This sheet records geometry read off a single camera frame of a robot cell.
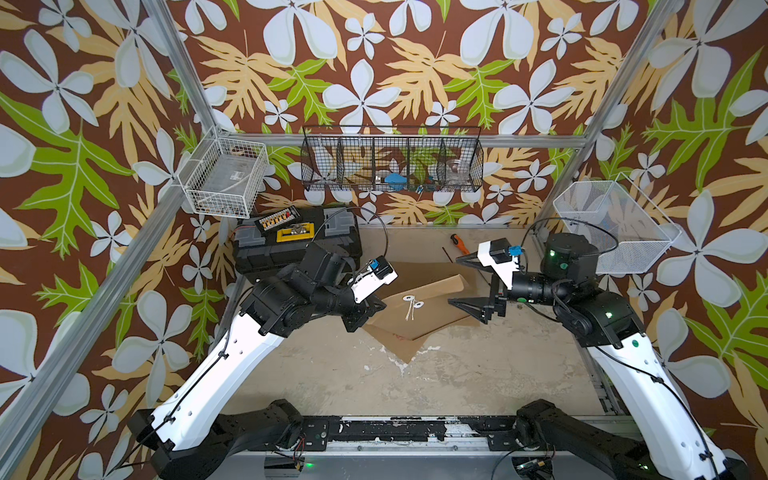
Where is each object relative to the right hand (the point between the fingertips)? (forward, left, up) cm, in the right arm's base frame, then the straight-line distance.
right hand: (455, 277), depth 58 cm
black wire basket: (+55, +12, -8) cm, 56 cm away
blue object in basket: (+44, +10, -9) cm, 46 cm away
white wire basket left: (+39, +60, -3) cm, 72 cm away
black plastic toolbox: (+29, +51, -22) cm, 62 cm away
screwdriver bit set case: (+37, +49, -19) cm, 64 cm away
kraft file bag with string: (-1, +4, -11) cm, 12 cm away
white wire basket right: (+17, -52, -8) cm, 55 cm away
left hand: (-1, +14, -7) cm, 16 cm away
